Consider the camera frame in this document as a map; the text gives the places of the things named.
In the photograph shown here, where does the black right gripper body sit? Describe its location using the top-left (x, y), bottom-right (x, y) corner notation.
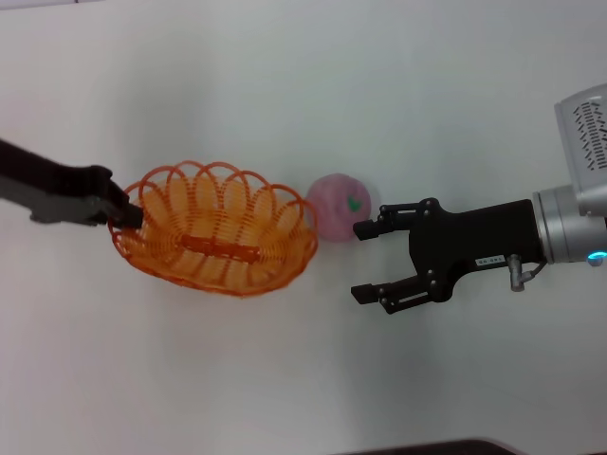
top-left (406, 197), bottom-right (545, 304)

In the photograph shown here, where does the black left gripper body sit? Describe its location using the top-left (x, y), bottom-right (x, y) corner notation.
top-left (0, 136), bottom-right (114, 227)

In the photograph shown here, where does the pink plush peach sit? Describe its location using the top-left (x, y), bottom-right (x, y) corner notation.
top-left (305, 173), bottom-right (372, 244)

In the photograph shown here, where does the orange plastic wire basket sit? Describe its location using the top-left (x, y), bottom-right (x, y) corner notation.
top-left (107, 159), bottom-right (320, 298)

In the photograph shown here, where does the dark curved edge panel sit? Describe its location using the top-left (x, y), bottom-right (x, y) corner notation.
top-left (326, 436), bottom-right (527, 455)

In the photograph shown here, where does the metal connector with thin cable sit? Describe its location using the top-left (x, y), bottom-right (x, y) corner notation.
top-left (506, 254), bottom-right (547, 292)

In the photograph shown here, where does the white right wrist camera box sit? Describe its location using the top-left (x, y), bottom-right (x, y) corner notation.
top-left (554, 83), bottom-right (607, 191)

